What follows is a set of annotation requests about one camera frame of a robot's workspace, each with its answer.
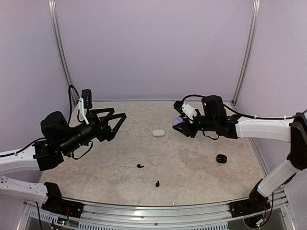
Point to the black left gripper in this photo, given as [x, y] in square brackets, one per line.
[105, 132]

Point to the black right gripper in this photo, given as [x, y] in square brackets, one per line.
[186, 129]

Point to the purple earbud charging case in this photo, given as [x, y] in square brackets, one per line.
[177, 120]

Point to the white earbud charging case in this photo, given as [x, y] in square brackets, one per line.
[158, 133]

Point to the black earbud charging case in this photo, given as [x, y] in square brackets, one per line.
[220, 158]

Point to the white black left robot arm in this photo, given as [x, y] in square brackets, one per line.
[59, 140]

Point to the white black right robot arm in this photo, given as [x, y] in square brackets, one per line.
[289, 129]

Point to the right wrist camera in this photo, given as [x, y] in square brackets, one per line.
[190, 112]

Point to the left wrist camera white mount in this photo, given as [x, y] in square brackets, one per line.
[85, 103]

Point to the aluminium corner post left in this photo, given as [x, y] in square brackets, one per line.
[59, 44]

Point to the aluminium corner post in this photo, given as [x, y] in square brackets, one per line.
[248, 51]
[59, 44]

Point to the aluminium front rail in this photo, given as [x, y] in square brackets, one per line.
[211, 216]

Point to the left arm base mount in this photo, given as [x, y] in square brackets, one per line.
[55, 203]

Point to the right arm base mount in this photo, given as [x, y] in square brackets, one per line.
[253, 204]

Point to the aluminium corner post right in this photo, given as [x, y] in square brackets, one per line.
[248, 51]

